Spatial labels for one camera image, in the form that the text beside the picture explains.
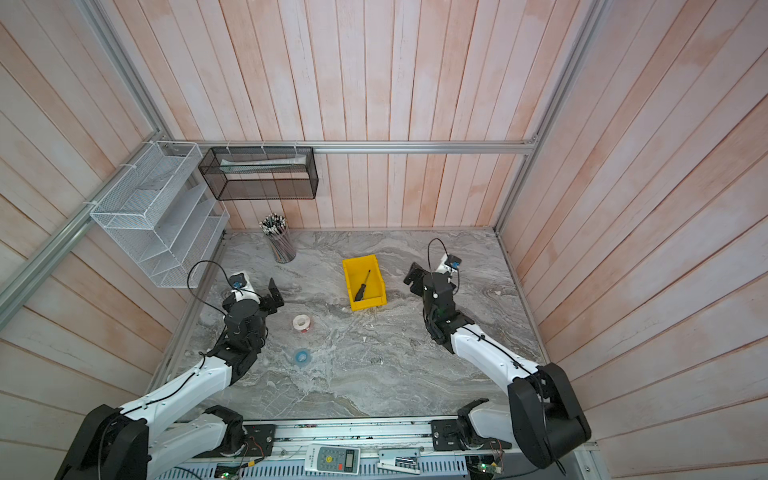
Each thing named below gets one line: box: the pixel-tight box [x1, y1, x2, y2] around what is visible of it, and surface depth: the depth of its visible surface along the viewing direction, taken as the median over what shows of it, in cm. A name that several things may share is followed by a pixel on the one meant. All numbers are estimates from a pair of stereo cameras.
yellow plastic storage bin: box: [342, 254, 387, 312], surface depth 103 cm
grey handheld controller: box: [304, 444, 361, 475], surface depth 71 cm
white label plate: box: [377, 448, 421, 475], surface depth 71 cm
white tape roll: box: [292, 314, 311, 333], surface depth 94 cm
